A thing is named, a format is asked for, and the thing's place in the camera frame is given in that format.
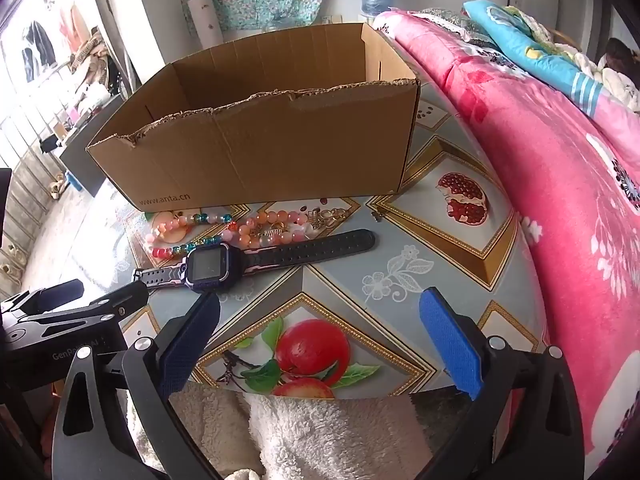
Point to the pink floral blanket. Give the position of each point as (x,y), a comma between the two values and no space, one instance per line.
(550,185)

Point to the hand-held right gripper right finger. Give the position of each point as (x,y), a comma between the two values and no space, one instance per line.
(450,345)

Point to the blue patterned quilt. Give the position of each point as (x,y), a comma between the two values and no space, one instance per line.
(530,45)

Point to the black purple smartwatch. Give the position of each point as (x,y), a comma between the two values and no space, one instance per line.
(210,267)

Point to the gold clover earring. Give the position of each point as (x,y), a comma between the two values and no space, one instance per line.
(378,215)

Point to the white wall socket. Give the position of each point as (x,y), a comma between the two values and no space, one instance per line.
(330,19)

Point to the dark hanging jacket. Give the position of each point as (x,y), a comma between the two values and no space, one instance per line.
(37,42)

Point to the small black device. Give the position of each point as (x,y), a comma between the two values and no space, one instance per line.
(50,143)

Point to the brown cardboard box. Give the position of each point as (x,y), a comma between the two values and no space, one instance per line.
(250,160)

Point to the cream fluffy blanket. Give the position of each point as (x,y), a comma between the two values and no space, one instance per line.
(620,85)

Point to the pink hanging garment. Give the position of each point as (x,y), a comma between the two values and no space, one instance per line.
(67,25)

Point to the pile of clothes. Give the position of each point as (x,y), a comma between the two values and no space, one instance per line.
(92,55)

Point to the blue plastic container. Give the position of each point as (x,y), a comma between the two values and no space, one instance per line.
(75,182)

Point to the beige slippers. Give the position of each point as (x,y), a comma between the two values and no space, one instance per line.
(57,185)

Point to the metal balcony railing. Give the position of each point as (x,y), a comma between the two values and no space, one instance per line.
(30,170)

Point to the grey floral pillow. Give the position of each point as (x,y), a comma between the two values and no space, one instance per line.
(450,17)

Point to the wooden chair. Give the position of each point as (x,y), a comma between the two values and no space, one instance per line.
(565,37)

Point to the white paper roll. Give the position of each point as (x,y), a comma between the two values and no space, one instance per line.
(205,20)

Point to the grey cabinet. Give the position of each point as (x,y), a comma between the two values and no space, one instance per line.
(90,155)

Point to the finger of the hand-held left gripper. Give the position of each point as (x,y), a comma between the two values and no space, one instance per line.
(120,301)
(55,292)

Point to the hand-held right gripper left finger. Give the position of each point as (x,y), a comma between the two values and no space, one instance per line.
(192,340)

